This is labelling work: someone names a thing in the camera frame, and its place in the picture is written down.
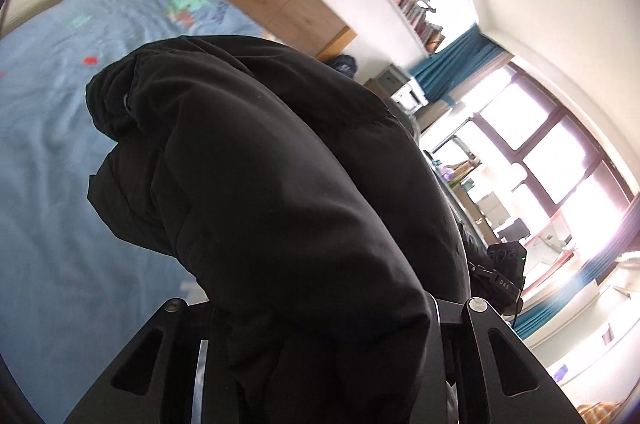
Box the teal curtain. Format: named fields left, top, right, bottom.
left=512, top=249, right=618, bottom=340
left=407, top=27, right=503, bottom=92

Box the cluttered desk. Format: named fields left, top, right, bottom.
left=425, top=144, right=531, bottom=255

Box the grey metal box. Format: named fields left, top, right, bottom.
left=376, top=63, right=413, bottom=94

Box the white printer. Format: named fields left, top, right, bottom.
left=392, top=83, right=431, bottom=115

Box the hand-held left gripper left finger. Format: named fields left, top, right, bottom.
left=65, top=297, right=242, bottom=424

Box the blue printed bed sheet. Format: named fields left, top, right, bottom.
left=0, top=0, right=281, bottom=424

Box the dark blue cap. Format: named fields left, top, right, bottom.
left=325, top=53, right=358, bottom=80

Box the window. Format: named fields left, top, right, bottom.
left=425, top=0, right=640, bottom=285

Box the black puffer jacket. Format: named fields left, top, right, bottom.
left=85, top=34, right=488, bottom=424

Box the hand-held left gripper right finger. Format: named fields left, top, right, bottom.
left=431, top=297, right=584, bottom=424

